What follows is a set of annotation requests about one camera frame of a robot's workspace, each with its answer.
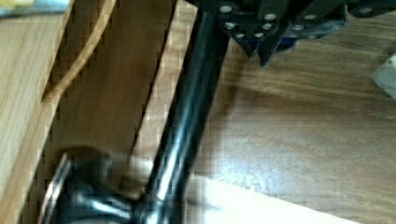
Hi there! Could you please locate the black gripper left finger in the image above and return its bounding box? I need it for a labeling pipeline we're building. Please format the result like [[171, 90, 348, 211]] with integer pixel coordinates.
[[186, 0, 281, 60]]

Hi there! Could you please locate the wooden drawer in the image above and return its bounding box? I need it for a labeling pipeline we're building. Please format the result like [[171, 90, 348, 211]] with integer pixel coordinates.
[[18, 0, 396, 224]]

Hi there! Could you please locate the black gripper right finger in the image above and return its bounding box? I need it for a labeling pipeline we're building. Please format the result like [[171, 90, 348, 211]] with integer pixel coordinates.
[[256, 0, 395, 67]]

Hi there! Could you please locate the wooden cabinet frame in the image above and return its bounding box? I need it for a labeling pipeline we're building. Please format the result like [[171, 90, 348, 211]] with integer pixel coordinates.
[[1, 0, 75, 207]]

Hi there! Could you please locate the dark metal drawer handle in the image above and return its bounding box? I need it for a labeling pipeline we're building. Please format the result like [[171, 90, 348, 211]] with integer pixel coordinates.
[[37, 9, 229, 224]]

